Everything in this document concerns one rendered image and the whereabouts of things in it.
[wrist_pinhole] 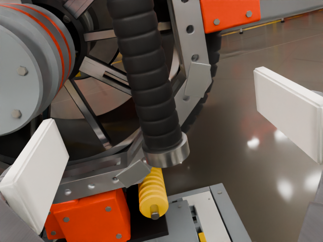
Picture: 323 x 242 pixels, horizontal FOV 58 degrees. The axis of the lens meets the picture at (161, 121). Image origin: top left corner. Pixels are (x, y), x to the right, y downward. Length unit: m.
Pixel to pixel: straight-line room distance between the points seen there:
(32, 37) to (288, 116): 0.28
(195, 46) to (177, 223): 0.63
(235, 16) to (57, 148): 0.36
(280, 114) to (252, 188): 1.24
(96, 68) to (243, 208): 0.93
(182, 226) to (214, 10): 0.67
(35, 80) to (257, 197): 1.16
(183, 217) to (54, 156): 0.82
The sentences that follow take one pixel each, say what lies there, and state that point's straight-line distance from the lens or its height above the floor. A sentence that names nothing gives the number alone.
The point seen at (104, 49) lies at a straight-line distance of 0.93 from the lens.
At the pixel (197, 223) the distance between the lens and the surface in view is 1.04.
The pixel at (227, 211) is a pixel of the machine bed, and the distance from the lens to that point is 1.19.
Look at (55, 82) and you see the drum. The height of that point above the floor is 0.82.
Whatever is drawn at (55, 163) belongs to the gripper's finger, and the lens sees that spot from 0.18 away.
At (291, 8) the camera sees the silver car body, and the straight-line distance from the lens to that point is 0.93.
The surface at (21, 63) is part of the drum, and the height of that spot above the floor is 0.86.
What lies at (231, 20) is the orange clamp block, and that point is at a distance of 0.48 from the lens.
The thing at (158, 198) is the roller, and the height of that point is 0.53.
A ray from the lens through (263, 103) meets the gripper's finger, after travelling 0.19.
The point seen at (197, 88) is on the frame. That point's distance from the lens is 0.48.
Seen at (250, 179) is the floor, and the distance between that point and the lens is 1.46.
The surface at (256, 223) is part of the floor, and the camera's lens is 1.25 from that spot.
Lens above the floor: 0.90
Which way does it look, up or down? 24 degrees down
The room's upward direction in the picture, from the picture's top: 14 degrees counter-clockwise
